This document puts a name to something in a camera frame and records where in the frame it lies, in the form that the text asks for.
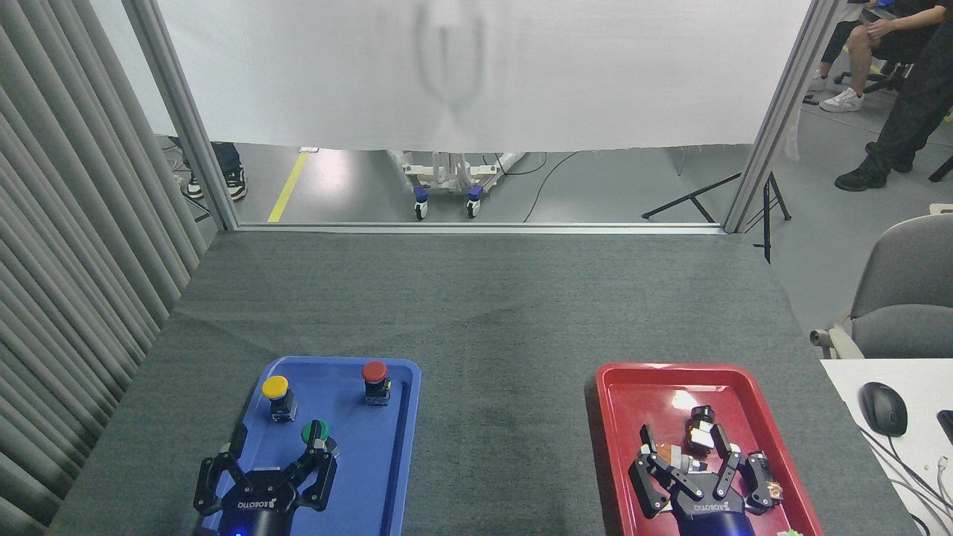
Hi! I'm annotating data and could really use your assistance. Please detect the grey ribbed curtain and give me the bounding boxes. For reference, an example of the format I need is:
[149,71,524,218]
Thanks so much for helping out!
[0,0,210,536]

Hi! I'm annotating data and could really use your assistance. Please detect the black computer mouse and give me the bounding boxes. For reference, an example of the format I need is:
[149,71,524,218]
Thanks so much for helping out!
[858,382,909,438]

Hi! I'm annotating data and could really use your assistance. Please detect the red plastic tray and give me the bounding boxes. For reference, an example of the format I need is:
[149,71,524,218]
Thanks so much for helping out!
[596,363,826,536]

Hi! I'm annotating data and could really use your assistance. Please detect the silver frame post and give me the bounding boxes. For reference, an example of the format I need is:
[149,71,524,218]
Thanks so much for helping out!
[724,0,850,235]
[123,0,240,232]

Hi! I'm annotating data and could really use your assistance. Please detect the orange and silver switch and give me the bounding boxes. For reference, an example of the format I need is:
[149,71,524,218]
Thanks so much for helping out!
[654,443,709,477]

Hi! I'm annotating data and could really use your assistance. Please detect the yellow push button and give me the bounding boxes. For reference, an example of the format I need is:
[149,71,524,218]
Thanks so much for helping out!
[261,375,299,423]

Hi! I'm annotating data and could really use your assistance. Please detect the white stand on wheels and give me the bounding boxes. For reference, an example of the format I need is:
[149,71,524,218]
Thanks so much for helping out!
[386,150,526,221]

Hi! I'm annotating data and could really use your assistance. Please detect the red push button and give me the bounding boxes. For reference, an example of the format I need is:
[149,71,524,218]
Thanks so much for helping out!
[361,361,392,406]

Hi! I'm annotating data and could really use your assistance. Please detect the yellow floor tape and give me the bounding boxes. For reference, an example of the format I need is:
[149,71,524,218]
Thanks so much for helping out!
[267,152,310,223]

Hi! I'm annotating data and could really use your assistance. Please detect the grey desk cables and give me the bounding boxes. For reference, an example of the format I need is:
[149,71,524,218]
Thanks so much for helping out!
[856,424,953,522]

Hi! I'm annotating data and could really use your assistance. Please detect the black floor cable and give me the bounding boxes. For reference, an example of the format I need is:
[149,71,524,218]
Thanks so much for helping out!
[523,151,581,223]

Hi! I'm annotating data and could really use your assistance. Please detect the black and white switch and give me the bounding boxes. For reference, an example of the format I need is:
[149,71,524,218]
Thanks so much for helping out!
[686,406,718,455]

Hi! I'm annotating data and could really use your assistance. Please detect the white desk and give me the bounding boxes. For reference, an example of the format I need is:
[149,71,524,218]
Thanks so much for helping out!
[820,358,953,536]

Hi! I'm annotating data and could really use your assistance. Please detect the black switch with orange base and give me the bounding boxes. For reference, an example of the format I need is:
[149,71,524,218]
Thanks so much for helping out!
[743,450,785,508]

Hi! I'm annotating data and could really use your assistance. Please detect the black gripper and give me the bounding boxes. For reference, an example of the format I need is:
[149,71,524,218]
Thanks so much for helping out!
[194,421,340,536]
[628,423,772,536]

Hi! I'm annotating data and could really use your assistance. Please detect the silver frame rail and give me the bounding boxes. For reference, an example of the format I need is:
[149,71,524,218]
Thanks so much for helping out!
[237,221,727,237]

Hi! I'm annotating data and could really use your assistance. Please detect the green push button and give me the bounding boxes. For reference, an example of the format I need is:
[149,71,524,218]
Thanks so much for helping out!
[301,419,340,456]

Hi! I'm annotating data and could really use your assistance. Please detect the person behind post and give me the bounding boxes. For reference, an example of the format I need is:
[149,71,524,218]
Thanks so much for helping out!
[168,138,248,202]

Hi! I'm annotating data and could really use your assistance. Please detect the seated person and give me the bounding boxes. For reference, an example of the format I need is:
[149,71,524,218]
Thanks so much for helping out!
[807,0,945,114]

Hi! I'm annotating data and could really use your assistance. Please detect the grey office chair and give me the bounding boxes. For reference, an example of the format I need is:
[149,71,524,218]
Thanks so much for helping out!
[810,212,953,361]

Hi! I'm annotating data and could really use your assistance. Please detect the black tripod stand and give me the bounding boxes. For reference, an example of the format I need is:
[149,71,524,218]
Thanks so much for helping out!
[642,171,792,266]

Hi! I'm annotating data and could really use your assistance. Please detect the blue plastic tray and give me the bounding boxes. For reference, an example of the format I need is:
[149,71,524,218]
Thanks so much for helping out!
[197,356,422,536]

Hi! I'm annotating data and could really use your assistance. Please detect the black swivel chair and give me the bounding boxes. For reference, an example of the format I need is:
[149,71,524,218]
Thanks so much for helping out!
[833,60,915,95]

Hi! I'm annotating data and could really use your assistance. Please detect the standing person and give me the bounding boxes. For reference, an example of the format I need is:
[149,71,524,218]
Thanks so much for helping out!
[835,7,953,193]

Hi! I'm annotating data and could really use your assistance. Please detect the white hanging cloth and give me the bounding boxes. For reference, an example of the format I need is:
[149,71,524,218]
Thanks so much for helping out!
[89,0,817,154]

